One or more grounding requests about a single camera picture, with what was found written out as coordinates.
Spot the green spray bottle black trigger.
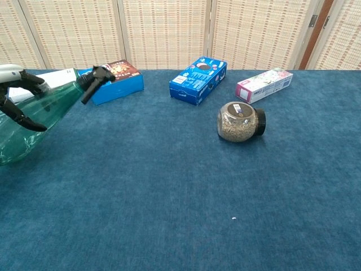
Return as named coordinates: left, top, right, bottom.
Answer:
left=0, top=65, right=117, bottom=167

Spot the blue chocolate chip cookie box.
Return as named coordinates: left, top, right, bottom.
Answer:
left=77, top=59, right=144, bottom=106

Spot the narrow bamboo folding screen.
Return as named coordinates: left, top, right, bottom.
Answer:
left=307, top=0, right=361, bottom=71

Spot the wide bamboo folding screen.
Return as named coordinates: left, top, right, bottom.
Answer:
left=0, top=0, right=322, bottom=71

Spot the pink floral long box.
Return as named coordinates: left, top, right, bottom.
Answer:
left=235, top=67, right=294, bottom=104

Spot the white rectangular box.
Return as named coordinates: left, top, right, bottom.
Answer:
left=7, top=68, right=78, bottom=104

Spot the blue felt table mat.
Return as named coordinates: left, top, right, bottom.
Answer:
left=0, top=68, right=361, bottom=271

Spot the blue sandwich cookie box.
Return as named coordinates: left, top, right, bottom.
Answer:
left=169, top=56, right=228, bottom=107

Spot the glass jar with black lid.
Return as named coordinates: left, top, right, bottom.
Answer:
left=216, top=101, right=267, bottom=143

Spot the brown wooden post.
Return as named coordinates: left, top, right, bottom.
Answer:
left=298, top=0, right=335, bottom=71

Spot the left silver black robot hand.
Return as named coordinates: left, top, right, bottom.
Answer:
left=0, top=64, right=53, bottom=133

